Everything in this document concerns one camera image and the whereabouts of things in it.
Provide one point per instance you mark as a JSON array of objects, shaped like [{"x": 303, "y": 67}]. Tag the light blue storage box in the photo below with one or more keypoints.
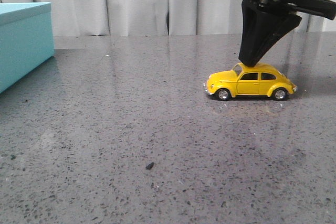
[{"x": 26, "y": 39}]

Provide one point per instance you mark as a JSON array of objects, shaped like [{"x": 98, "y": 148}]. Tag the yellow toy beetle car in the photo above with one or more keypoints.
[{"x": 261, "y": 80}]

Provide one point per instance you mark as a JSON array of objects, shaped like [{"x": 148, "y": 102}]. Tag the white pleated curtain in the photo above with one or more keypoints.
[{"x": 143, "y": 17}]

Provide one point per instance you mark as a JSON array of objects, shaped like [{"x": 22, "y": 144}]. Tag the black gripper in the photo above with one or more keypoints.
[{"x": 261, "y": 30}]

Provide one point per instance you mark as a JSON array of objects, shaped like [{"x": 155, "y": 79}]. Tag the small black debris chip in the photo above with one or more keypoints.
[{"x": 149, "y": 166}]

